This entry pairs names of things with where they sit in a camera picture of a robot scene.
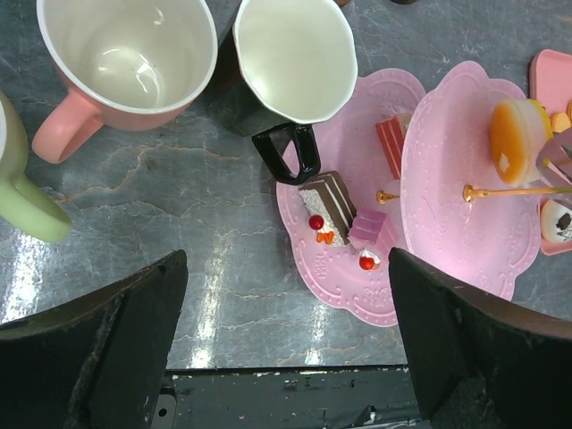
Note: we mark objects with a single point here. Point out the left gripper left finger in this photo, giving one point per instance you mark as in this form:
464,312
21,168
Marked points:
96,361

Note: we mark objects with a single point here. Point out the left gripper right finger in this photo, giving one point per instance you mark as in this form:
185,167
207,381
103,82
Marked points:
476,360

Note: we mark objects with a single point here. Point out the white chocolate drizzle donut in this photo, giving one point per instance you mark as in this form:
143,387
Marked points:
555,222

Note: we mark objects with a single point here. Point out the pink striped cake slice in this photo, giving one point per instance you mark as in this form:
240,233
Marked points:
372,235

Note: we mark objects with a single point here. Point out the pink three-tier cake stand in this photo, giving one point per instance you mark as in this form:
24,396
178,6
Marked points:
488,243

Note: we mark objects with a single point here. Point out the chocolate cake slice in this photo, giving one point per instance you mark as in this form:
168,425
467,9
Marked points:
328,196

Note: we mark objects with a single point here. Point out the metal tongs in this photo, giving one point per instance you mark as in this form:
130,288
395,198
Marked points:
554,160

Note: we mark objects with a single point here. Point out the yellow donut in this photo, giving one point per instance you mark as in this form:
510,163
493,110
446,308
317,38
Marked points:
518,131

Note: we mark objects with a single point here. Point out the red layered cake slice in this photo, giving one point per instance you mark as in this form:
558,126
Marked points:
392,132

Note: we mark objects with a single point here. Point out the green mug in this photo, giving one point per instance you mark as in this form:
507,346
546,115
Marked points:
23,204

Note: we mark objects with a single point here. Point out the round biscuit left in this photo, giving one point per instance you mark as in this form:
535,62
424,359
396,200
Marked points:
560,122

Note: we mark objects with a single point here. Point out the pink mug white inside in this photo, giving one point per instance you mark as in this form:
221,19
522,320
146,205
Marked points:
129,65

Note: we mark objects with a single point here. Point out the pink dessert tray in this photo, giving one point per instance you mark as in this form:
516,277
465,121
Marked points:
550,81

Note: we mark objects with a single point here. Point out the black mug white inside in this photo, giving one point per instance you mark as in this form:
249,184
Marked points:
284,66

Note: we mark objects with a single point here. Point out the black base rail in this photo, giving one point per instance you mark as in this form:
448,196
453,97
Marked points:
289,397

